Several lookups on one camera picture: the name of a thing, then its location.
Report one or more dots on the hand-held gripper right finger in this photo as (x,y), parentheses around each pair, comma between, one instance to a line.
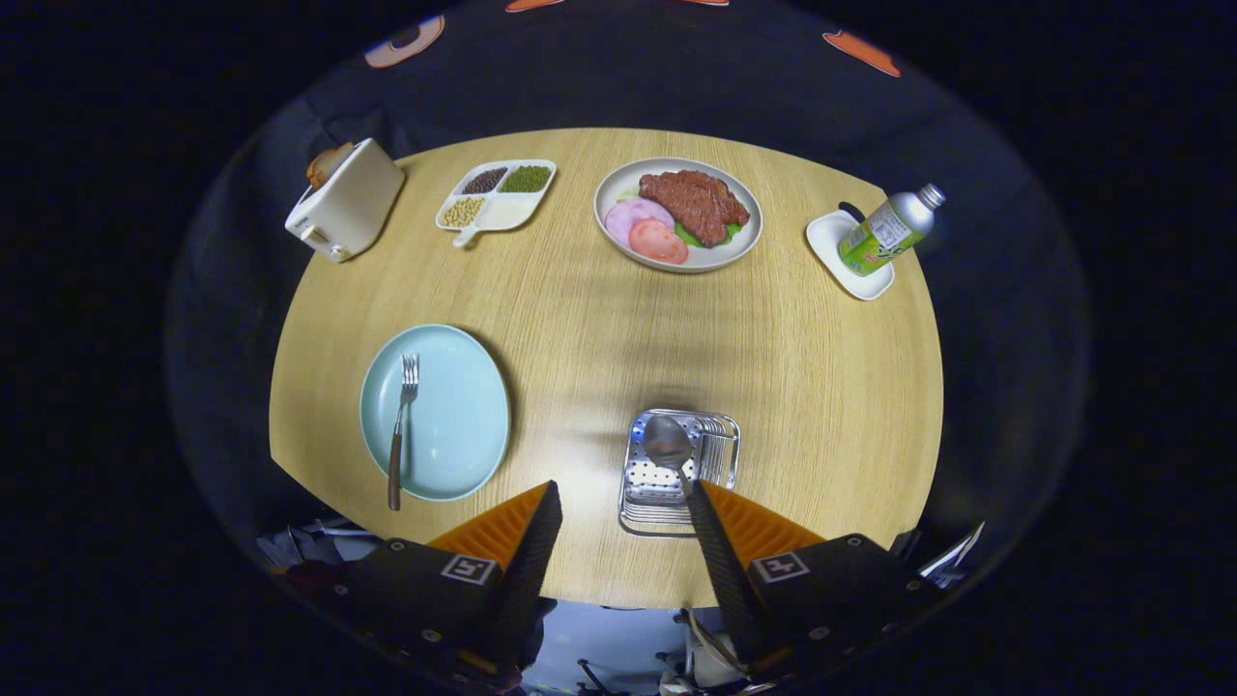
(720,570)

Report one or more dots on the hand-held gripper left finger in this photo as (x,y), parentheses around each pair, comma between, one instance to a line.
(536,570)

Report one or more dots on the white bag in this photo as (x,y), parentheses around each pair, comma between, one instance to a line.
(710,662)

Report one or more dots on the metal cutlery rack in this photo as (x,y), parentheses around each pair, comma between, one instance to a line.
(647,493)

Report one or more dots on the light blue plate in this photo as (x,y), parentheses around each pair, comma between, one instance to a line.
(454,416)

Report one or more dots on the pale crumpled cloth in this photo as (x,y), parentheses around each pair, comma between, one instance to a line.
(319,541)

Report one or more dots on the white sheet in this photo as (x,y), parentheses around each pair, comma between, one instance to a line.
(952,556)

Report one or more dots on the white round food plate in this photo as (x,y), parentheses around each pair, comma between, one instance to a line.
(720,255)

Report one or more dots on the red tomato slice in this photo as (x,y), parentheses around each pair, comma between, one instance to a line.
(659,242)

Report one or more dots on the green lettuce leaf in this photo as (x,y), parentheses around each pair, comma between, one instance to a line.
(688,237)

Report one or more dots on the white square coaster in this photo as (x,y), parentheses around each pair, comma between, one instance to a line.
(829,242)

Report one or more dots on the white divided tray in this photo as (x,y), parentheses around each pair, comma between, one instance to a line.
(507,215)

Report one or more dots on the pink ham slice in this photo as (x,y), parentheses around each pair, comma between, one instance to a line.
(623,215)

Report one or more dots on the pile of yellow beans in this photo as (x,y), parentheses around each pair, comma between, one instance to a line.
(463,211)

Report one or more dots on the brown steak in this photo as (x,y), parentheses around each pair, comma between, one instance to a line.
(696,203)

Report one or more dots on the silver bottle with green label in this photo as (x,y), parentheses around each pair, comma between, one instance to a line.
(884,232)

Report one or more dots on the pile of green beans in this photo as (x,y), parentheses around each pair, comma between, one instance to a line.
(525,178)

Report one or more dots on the pile of dark beans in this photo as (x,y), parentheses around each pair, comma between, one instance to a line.
(483,180)

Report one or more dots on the cream white toaster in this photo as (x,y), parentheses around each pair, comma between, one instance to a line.
(348,203)

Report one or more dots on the brown toast slice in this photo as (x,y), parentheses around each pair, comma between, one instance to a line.
(327,162)

